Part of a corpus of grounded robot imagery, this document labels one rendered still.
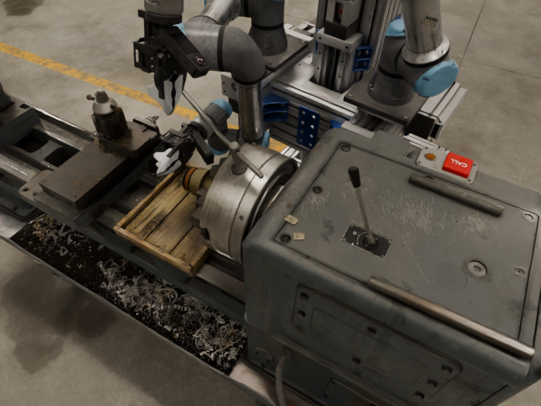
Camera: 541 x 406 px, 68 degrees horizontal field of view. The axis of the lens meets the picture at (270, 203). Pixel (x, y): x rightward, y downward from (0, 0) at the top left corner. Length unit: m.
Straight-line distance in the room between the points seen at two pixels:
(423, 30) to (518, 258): 0.56
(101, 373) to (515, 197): 1.80
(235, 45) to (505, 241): 0.77
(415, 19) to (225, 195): 0.61
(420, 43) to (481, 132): 2.36
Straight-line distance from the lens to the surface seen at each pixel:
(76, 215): 1.40
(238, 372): 1.45
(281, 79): 1.58
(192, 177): 1.14
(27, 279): 2.53
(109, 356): 2.16
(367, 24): 1.52
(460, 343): 0.80
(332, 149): 1.01
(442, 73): 1.18
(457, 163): 1.05
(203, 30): 1.12
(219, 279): 1.22
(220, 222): 0.98
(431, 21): 1.10
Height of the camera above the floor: 1.92
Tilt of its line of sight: 50 degrees down
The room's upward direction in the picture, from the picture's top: 2 degrees clockwise
